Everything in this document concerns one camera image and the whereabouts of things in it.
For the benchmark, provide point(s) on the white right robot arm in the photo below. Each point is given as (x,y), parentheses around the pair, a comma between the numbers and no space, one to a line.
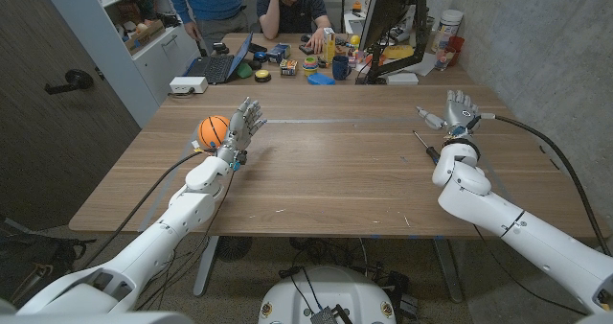
(517,228)

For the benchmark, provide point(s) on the blue flat lid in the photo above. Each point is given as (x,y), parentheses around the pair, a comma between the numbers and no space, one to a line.
(320,79)

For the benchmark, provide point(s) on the white power strip box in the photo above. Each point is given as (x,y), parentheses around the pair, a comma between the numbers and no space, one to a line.
(188,85)

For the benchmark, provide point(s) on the stacked colourful rings toy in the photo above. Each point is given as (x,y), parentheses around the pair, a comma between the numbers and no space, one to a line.
(310,65)

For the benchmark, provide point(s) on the green rounded object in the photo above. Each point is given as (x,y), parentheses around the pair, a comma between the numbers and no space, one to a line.
(244,70)

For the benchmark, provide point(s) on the small colourful box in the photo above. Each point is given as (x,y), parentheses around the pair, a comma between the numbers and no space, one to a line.
(288,67)

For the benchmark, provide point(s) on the seated person in dark shirt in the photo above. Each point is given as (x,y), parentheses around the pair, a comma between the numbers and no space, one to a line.
(292,7)

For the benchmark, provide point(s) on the white shelf cabinet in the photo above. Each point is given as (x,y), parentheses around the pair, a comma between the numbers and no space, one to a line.
(124,41)

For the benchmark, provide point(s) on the orange mini basketball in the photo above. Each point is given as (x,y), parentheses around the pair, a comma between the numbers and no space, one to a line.
(213,131)

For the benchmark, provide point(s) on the open black laptop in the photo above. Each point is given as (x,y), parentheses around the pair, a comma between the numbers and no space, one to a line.
(220,62)

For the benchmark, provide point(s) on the white plastic canister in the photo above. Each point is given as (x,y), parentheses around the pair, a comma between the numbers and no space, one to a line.
(447,29)

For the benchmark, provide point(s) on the black bag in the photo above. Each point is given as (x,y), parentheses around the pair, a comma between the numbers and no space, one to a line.
(33,261)

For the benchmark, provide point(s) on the white flat box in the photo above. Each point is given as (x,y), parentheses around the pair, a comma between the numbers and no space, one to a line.
(402,78)

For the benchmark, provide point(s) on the red cup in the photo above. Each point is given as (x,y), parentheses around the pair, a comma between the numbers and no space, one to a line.
(455,48)

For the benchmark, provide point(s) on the person in blue sweater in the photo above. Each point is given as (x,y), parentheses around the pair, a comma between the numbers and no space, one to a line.
(208,3)

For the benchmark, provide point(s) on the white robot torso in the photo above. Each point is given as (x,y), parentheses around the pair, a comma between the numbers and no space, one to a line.
(327,296)

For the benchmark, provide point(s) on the black computer monitor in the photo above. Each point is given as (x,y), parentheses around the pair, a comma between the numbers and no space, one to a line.
(388,7)

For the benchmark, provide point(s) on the yellow and black round button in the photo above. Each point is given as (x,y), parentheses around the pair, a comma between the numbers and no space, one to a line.
(262,76)

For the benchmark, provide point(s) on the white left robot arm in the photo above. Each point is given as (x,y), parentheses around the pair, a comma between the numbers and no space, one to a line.
(158,240)

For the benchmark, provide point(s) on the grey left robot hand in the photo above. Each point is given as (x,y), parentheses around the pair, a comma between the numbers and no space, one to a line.
(242,127)

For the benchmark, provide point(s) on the blue snack box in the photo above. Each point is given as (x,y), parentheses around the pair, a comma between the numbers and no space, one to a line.
(279,52)

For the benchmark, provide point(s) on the dark blue mug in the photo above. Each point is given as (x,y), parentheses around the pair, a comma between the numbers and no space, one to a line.
(341,67)

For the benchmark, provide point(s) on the black monitor stand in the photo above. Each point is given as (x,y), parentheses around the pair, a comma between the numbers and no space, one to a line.
(407,46)

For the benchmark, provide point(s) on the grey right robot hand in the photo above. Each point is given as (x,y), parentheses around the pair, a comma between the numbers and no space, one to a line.
(457,114)

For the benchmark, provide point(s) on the cardboard box on shelf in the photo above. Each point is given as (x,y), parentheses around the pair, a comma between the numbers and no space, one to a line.
(143,35)

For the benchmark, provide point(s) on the yellow juice carton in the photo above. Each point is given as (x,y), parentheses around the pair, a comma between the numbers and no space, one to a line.
(328,45)

